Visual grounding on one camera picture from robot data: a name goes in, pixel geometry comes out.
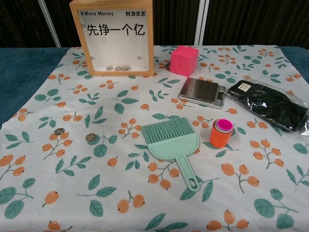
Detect mint green hand brush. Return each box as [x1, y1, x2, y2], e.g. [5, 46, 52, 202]
[140, 117, 202, 192]

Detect wooden coin bank box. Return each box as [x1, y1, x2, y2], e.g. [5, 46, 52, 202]
[69, 0, 155, 77]

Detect silver digital pocket scale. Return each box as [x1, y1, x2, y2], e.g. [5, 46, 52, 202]
[177, 77, 228, 110]

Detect white floral tablecloth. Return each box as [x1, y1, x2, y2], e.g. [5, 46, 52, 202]
[0, 44, 309, 232]

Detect pink foam cube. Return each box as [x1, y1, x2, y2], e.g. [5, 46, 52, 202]
[169, 45, 199, 74]

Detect orange plastic stacking cup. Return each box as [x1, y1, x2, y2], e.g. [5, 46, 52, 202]
[209, 120, 235, 148]

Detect magenta plastic stacking cup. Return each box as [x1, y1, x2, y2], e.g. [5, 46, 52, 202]
[218, 118, 233, 132]

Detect dark slatted partition panel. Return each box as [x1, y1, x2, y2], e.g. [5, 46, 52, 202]
[151, 0, 201, 46]
[203, 0, 309, 47]
[42, 0, 84, 48]
[0, 0, 58, 48]

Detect black gloves in plastic bag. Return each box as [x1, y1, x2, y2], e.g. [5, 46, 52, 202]
[226, 75, 309, 137]

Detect teal table cover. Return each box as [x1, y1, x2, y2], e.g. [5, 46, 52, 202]
[0, 45, 309, 131]

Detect white partition post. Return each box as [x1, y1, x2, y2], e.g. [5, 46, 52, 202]
[37, 0, 62, 48]
[194, 0, 210, 46]

